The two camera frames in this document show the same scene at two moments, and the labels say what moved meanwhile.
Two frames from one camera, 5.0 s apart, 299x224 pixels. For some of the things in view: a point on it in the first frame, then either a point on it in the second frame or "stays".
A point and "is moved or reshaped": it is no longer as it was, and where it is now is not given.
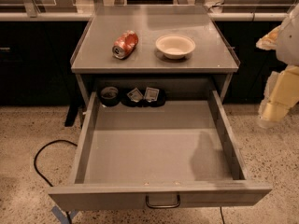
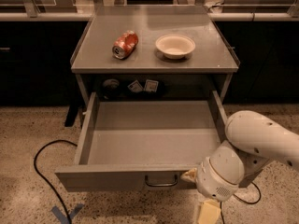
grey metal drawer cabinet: x=148 y=54 stays
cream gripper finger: x=269 y=41 → x=191 y=175
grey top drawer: x=182 y=153 is moved or reshaped
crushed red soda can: x=125 y=44 stays
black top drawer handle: x=162 y=206 → x=161 y=185
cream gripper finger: x=280 y=96 → x=210 y=212
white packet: x=151 y=94 → x=150 y=86
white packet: x=135 y=95 → x=135 y=86
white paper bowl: x=175 y=47 stays
